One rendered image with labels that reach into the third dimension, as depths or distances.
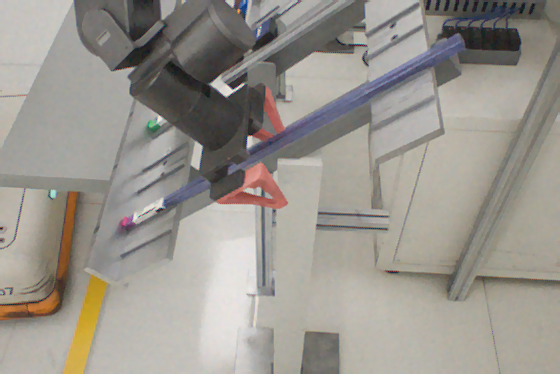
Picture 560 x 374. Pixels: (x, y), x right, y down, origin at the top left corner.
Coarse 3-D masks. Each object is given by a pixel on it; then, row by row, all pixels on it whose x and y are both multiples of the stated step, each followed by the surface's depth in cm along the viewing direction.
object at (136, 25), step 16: (80, 0) 58; (96, 0) 58; (112, 0) 57; (128, 0) 57; (144, 0) 61; (160, 0) 63; (80, 16) 59; (128, 16) 57; (144, 16) 60; (160, 16) 63; (80, 32) 59; (128, 32) 57; (144, 32) 60
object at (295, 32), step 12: (336, 0) 78; (348, 0) 77; (324, 12) 78; (300, 24) 81; (312, 24) 80; (288, 36) 82; (264, 48) 84; (276, 48) 83; (252, 60) 85; (228, 72) 88; (240, 72) 87; (216, 84) 89; (156, 120) 96
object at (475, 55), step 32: (448, 0) 131; (480, 0) 130; (512, 0) 130; (544, 0) 130; (448, 32) 120; (480, 32) 122; (512, 32) 121; (512, 64) 123; (288, 96) 208; (320, 224) 137; (352, 224) 136; (384, 224) 135; (256, 288) 160
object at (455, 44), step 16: (432, 48) 60; (448, 48) 58; (464, 48) 58; (416, 64) 60; (432, 64) 60; (384, 80) 62; (400, 80) 61; (352, 96) 64; (368, 96) 63; (320, 112) 67; (336, 112) 65; (288, 128) 69; (304, 128) 68; (272, 144) 70; (256, 160) 72; (176, 192) 79; (192, 192) 78; (128, 224) 84
